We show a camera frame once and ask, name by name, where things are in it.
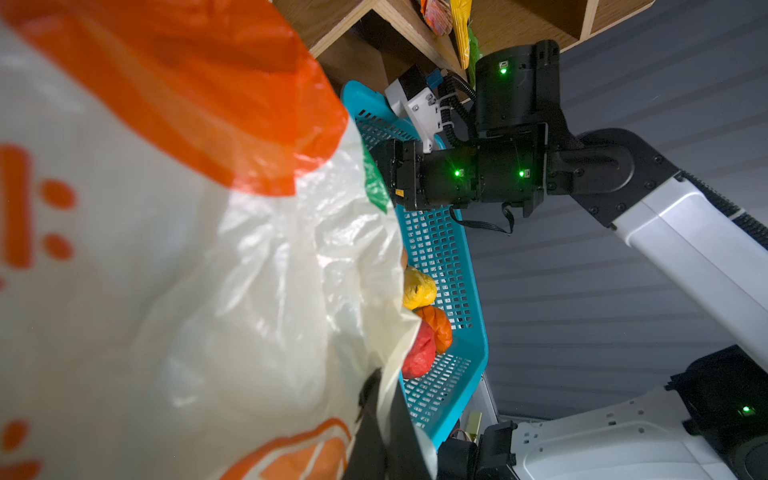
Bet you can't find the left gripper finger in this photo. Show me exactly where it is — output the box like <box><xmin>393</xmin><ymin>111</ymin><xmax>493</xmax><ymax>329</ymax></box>
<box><xmin>342</xmin><ymin>369</ymin><xmax>432</xmax><ymax>480</ymax></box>

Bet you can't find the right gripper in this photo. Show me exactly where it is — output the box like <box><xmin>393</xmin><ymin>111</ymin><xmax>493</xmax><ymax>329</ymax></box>
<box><xmin>370</xmin><ymin>124</ymin><xmax>548</xmax><ymax>217</ymax></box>

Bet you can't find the yellow plastic grocery bag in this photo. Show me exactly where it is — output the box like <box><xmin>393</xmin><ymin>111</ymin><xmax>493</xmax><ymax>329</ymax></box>
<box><xmin>1</xmin><ymin>1</ymin><xmax>419</xmax><ymax>479</ymax></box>

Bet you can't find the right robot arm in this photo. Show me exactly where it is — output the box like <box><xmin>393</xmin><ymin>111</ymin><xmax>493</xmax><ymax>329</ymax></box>
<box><xmin>372</xmin><ymin>40</ymin><xmax>767</xmax><ymax>479</ymax></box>

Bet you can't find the teal plastic basket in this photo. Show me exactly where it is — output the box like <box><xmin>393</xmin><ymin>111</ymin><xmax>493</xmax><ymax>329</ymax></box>
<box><xmin>340</xmin><ymin>80</ymin><xmax>490</xmax><ymax>450</ymax></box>

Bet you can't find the red tomato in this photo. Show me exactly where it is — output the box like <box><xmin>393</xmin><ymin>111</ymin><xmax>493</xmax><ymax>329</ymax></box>
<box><xmin>401</xmin><ymin>322</ymin><xmax>437</xmax><ymax>380</ymax></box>

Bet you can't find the orange pumpkin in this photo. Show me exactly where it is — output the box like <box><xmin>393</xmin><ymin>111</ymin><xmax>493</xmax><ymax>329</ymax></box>
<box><xmin>415</xmin><ymin>306</ymin><xmax>453</xmax><ymax>354</ymax></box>

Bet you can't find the yellow fruit centre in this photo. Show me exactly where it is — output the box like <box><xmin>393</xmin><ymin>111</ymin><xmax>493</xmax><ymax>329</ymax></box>
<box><xmin>403</xmin><ymin>266</ymin><xmax>438</xmax><ymax>310</ymax></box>

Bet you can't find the yellow snack packet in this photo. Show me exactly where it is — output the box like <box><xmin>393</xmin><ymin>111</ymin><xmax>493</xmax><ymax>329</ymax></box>
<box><xmin>450</xmin><ymin>0</ymin><xmax>473</xmax><ymax>70</ymax></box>

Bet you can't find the orange snack packet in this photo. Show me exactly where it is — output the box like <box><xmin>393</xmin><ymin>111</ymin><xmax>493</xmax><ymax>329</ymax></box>
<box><xmin>419</xmin><ymin>0</ymin><xmax>453</xmax><ymax>36</ymax></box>

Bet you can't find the wooden shelf unit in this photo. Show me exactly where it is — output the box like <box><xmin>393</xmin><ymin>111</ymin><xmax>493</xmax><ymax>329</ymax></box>
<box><xmin>274</xmin><ymin>0</ymin><xmax>653</xmax><ymax>92</ymax></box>

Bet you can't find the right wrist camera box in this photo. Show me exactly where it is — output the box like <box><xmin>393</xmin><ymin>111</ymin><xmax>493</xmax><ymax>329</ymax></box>
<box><xmin>384</xmin><ymin>65</ymin><xmax>445</xmax><ymax>153</ymax></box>

